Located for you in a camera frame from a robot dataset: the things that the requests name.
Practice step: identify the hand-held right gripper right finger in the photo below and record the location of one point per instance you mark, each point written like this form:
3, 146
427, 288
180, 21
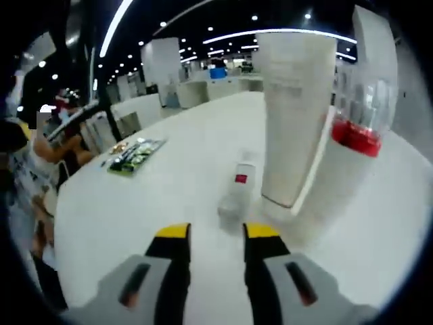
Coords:
287, 294

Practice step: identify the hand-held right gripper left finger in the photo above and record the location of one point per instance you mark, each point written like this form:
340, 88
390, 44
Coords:
142, 294

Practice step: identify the gold skincare sachet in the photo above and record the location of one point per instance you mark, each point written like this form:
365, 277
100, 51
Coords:
121, 148

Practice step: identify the small white skincare bottle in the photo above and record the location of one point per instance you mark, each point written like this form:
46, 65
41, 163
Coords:
238, 193

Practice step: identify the green black skincare sachet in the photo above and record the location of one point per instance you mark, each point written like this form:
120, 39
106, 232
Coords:
135, 159

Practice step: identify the white skincare bottle red collar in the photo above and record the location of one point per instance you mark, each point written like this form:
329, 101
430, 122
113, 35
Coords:
355, 139

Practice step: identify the tall white skincare tube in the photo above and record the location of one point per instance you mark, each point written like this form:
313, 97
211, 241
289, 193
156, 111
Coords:
291, 118

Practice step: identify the blue storage box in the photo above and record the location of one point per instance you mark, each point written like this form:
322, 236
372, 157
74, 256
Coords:
217, 73

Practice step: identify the ceiling air conditioner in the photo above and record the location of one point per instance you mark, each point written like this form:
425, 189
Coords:
39, 49

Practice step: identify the black box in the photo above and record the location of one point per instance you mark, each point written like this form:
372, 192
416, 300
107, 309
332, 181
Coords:
152, 89

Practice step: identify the curved ceiling light strip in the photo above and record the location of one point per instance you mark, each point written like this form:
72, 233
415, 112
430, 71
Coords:
111, 27

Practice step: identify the pale blue bin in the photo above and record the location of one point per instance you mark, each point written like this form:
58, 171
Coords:
172, 96

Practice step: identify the white office desk row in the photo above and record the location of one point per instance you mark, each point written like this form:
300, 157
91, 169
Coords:
193, 93

